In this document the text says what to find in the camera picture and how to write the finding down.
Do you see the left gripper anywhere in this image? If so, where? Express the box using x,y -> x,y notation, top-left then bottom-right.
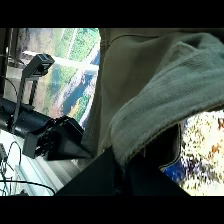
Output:
22,114 -> 94,162

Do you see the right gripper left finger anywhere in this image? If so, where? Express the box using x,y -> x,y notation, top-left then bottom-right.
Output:
55,146 -> 125,197

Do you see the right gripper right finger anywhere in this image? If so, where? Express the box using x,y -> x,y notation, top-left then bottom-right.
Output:
127,155 -> 190,197

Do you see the olive green garment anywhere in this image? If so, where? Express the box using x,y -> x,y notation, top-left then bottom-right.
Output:
78,27 -> 224,172

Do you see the silver frame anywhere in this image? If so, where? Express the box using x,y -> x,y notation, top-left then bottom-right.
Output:
0,129 -> 82,197

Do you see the black cable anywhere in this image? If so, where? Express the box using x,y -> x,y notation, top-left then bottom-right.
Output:
5,140 -> 24,168
0,179 -> 57,197

